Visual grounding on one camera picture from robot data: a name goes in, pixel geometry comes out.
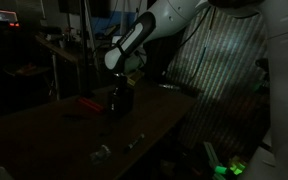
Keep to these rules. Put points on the crumpled clear wrapper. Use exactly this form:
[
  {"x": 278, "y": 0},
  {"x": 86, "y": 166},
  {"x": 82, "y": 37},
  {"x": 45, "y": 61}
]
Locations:
[{"x": 100, "y": 154}]

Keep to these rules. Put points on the background work table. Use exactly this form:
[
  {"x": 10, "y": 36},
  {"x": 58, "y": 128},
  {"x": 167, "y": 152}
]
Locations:
[{"x": 62, "y": 53}]

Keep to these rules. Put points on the corrugated metal panel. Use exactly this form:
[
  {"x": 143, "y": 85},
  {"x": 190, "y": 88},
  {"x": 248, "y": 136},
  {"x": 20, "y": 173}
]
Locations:
[{"x": 224, "y": 83}]

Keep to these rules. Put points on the black vertical stand pole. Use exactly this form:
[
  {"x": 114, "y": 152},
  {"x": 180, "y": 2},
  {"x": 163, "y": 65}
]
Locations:
[{"x": 85, "y": 50}]

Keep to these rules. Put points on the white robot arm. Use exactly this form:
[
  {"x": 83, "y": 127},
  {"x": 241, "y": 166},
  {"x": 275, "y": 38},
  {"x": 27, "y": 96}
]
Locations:
[{"x": 170, "y": 13}]

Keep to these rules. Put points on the black box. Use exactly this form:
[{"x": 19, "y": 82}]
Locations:
[{"x": 121, "y": 101}]

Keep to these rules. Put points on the glowing green object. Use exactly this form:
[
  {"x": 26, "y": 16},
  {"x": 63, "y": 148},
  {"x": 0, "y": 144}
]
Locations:
[{"x": 232, "y": 166}]

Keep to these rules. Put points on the lit monitor screen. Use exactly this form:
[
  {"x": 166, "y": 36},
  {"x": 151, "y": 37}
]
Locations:
[{"x": 0, "y": 15}]

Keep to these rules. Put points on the small metallic objects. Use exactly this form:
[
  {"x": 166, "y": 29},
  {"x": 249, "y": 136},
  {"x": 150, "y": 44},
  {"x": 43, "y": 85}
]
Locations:
[{"x": 135, "y": 141}]

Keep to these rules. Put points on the red flat bar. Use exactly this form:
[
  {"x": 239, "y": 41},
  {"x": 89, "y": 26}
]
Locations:
[{"x": 90, "y": 105}]

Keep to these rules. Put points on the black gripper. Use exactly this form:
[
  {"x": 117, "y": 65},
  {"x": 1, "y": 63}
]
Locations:
[{"x": 120, "y": 80}]

